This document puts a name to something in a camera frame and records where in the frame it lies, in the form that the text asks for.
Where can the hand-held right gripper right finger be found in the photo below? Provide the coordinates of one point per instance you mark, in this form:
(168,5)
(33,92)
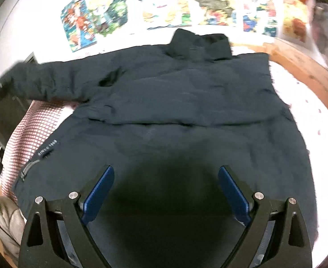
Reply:
(233,191)

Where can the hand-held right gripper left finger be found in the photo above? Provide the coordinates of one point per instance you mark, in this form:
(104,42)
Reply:
(98,189)

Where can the dark navy jacket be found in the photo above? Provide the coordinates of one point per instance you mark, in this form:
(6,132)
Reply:
(180,111)

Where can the red checked pillow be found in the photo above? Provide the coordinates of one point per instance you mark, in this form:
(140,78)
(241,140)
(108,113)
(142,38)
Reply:
(27,136)

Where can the person's beige trousers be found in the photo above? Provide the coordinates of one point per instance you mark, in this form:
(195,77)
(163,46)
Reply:
(10,226)

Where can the pink printed bed sheet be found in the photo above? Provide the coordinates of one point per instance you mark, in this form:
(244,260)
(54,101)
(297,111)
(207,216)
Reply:
(306,111)

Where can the blue and orange cartoon poster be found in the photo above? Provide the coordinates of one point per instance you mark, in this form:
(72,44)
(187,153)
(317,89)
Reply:
(76,25)

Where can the blond character green poster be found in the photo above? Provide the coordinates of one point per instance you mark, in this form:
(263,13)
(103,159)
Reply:
(105,11)

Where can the narrow multicoloured striped poster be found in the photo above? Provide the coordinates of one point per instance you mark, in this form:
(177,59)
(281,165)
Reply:
(260,14)

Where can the yellow and red narrow poster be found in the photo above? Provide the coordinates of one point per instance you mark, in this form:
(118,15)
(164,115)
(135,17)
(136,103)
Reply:
(294,19)

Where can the orange stuffed toy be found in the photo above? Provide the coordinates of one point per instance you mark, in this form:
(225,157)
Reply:
(324,33)

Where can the yellow poster with green creature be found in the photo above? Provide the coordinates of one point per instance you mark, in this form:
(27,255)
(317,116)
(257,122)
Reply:
(211,5)

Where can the wooden bed frame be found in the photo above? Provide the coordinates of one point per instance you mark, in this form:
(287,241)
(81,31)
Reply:
(300,61)

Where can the white cartoon wall poster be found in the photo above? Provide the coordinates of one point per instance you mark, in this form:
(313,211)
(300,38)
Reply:
(155,5)

